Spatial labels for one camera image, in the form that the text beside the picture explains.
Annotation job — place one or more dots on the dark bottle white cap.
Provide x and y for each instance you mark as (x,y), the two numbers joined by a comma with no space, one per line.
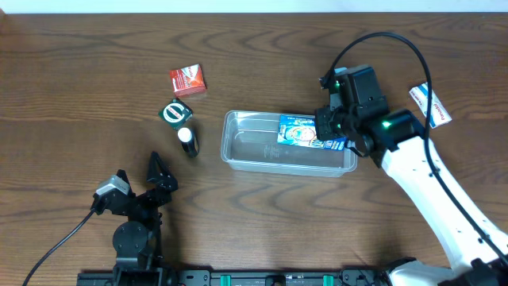
(188,141)

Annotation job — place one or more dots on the clear plastic container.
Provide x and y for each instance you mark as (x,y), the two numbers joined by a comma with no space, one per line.
(249,143)

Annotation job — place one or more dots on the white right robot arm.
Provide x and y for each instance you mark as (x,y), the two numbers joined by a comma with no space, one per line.
(399,144)

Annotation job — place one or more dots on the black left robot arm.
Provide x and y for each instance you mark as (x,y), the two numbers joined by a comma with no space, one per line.
(137,241)

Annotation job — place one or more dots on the blue cooling patch box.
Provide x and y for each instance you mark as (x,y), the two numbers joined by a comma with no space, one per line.
(300,131)

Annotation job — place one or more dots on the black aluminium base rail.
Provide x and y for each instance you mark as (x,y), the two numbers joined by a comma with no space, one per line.
(234,278)

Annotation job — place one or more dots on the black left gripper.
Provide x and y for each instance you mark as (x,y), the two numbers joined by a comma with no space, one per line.
(144,198)

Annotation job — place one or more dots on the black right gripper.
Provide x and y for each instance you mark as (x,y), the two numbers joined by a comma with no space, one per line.
(323,125)

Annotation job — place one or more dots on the red medicine box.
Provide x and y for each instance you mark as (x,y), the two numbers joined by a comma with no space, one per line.
(187,81)

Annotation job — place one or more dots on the green Zam-Buk box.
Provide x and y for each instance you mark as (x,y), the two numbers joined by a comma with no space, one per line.
(176,113)

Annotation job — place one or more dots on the white Panadol box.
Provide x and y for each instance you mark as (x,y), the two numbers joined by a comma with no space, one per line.
(439,115)

